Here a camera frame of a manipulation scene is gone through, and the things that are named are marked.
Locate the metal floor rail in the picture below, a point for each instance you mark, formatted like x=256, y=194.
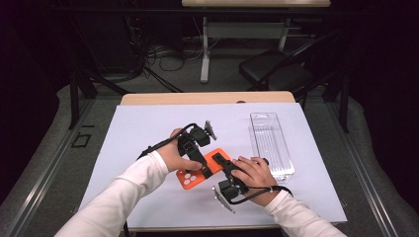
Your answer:
x=362, y=171
x=49, y=171

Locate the person's left hand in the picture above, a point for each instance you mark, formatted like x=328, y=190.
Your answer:
x=171, y=154

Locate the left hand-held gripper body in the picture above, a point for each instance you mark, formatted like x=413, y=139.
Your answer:
x=197, y=136

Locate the black metal stand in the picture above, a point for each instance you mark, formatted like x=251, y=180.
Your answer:
x=74, y=98

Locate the person's right hand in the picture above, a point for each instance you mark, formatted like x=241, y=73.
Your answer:
x=257, y=177

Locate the orange phone case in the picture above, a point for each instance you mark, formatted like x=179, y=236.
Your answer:
x=219, y=154

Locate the white-legged desk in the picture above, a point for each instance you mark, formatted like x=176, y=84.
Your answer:
x=205, y=49

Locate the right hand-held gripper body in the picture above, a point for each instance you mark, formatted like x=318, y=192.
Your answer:
x=230, y=191

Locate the black folding chair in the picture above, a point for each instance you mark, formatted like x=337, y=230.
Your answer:
x=273, y=65

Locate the clear plastic packaging tray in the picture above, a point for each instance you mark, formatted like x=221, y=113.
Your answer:
x=267, y=138

